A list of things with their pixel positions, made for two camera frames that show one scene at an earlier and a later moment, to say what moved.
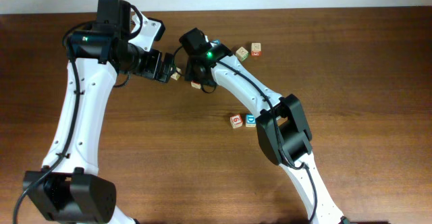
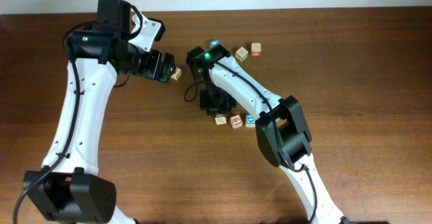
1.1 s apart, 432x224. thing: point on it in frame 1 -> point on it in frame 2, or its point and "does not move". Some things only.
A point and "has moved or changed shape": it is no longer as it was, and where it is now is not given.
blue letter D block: (250, 121) does not move
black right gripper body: (194, 72) -> (216, 102)
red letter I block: (194, 84) has moved or changed shape
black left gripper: (152, 61) does not move
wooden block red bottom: (256, 49) does not move
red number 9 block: (236, 121) does not move
